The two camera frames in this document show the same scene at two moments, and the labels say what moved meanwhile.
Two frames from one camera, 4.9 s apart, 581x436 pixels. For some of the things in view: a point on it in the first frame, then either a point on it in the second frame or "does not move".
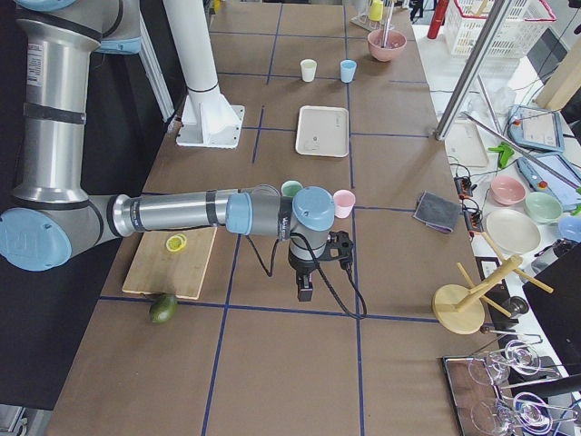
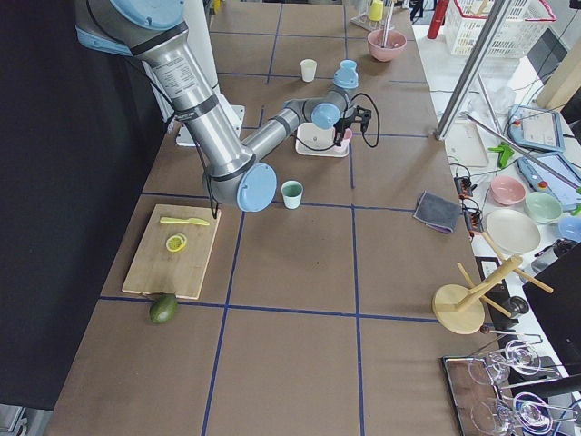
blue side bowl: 569,227 does not move
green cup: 288,190 does not move
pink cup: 343,203 → 348,135
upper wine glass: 496,368 does not move
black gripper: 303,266 → 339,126
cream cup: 308,68 does not move
